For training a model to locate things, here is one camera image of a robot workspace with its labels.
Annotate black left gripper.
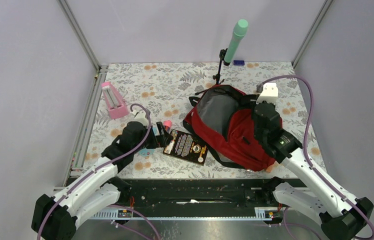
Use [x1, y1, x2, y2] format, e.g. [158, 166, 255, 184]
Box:
[132, 121, 173, 153]

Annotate black card game box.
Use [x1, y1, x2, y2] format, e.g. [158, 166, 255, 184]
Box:
[163, 129, 209, 166]

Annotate red student backpack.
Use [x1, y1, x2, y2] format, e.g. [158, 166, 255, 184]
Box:
[183, 84, 276, 172]

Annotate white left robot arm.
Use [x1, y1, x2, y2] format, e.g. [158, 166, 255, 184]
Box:
[31, 121, 173, 240]

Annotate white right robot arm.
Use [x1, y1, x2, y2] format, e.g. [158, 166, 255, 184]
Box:
[251, 101, 374, 240]

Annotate pink capped marker set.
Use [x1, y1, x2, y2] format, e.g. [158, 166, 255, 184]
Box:
[162, 120, 172, 133]

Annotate orange glue stick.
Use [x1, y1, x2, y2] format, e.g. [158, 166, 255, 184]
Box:
[264, 163, 276, 173]

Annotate pink metronome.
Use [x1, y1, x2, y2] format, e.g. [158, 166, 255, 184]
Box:
[101, 81, 130, 120]

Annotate small blue block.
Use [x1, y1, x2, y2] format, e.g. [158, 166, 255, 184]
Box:
[232, 60, 245, 66]

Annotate black mini tripod stand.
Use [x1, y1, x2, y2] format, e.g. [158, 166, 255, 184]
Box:
[212, 48, 231, 87]

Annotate mint green microphone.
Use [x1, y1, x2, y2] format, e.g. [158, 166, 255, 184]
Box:
[223, 19, 249, 66]

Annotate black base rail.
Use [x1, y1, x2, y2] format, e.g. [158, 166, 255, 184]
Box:
[66, 178, 302, 220]

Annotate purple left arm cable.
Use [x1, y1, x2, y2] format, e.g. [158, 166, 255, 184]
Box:
[36, 103, 161, 240]

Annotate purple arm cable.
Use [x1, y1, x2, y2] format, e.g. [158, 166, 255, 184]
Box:
[256, 74, 374, 240]
[36, 103, 161, 240]

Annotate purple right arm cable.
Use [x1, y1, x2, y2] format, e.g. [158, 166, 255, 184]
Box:
[256, 74, 374, 240]

